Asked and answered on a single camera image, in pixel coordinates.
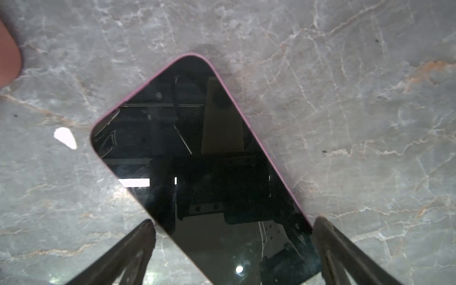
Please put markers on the purple-edged smartphone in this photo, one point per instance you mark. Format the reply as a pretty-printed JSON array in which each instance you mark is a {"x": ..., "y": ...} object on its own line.
[{"x": 205, "y": 179}]

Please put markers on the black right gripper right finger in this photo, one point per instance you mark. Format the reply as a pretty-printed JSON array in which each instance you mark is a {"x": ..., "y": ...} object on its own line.
[{"x": 342, "y": 260}]

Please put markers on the pink phone case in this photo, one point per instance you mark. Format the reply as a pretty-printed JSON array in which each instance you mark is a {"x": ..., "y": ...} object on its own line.
[{"x": 10, "y": 57}]

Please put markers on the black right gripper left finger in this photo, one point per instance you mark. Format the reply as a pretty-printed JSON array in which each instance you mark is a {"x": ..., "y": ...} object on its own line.
[{"x": 126, "y": 262}]

